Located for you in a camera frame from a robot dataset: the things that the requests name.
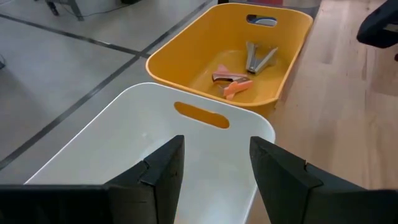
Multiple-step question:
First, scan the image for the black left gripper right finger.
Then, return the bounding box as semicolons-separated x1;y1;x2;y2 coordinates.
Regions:
249;136;398;224

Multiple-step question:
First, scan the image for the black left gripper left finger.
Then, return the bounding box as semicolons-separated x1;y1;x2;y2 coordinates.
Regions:
0;134;186;224

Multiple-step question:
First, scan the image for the grey staple remover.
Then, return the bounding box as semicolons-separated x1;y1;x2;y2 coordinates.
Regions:
245;41;279;75

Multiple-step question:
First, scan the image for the white plastic bin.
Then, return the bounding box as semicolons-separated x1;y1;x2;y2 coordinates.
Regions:
24;82;276;224

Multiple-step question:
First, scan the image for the orange plastic bin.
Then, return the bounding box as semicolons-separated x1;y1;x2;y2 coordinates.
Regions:
145;2;314;118

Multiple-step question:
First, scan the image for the black metal stand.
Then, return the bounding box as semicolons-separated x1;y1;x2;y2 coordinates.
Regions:
34;0;85;22

